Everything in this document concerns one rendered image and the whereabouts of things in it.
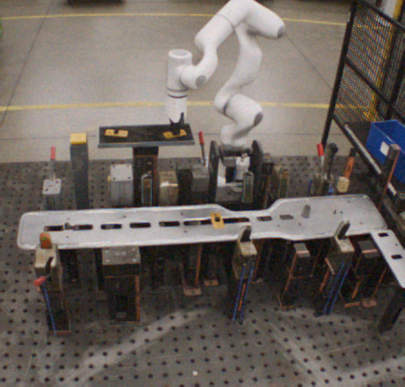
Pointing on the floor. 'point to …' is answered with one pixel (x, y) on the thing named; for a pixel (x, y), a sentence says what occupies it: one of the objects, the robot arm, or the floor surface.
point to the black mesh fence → (367, 77)
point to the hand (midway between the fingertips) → (174, 128)
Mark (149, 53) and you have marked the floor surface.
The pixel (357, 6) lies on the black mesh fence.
